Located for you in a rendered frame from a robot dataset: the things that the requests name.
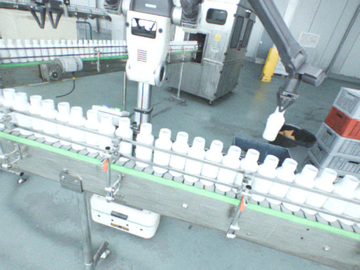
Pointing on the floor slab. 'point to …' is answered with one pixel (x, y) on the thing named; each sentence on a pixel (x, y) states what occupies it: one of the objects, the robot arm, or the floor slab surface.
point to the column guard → (268, 70)
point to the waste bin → (297, 156)
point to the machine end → (216, 49)
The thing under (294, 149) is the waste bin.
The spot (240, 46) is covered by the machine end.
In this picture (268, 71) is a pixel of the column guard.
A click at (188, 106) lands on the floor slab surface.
